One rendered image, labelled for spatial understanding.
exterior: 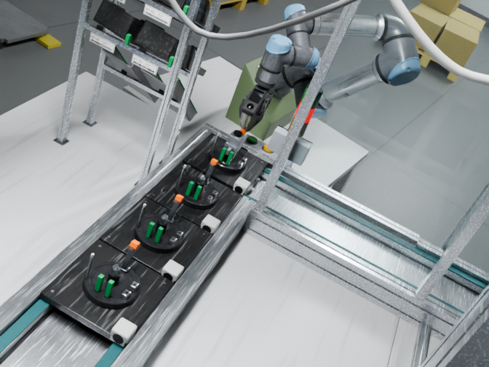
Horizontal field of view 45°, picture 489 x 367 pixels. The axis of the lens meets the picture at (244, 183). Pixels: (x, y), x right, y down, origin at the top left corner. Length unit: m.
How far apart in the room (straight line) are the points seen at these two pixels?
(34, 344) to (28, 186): 0.62
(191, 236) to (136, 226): 0.17
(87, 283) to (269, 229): 0.69
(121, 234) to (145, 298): 0.23
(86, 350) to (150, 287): 0.22
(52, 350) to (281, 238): 0.84
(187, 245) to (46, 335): 0.46
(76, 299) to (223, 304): 0.45
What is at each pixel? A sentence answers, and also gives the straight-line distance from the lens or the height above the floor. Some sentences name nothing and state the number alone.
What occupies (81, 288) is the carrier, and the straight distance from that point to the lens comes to 1.53.
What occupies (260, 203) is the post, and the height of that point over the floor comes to 0.99.
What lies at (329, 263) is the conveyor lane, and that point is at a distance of 1.96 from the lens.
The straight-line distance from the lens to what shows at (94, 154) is 2.12.
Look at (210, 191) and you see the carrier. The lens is 1.89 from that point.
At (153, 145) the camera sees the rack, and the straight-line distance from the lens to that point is 1.93.
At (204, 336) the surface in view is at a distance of 1.66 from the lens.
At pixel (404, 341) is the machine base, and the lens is 1.97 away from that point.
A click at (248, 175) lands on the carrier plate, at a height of 0.97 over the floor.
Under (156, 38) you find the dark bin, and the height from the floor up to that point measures 1.34.
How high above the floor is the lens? 2.11
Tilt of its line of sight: 34 degrees down
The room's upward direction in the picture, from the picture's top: 23 degrees clockwise
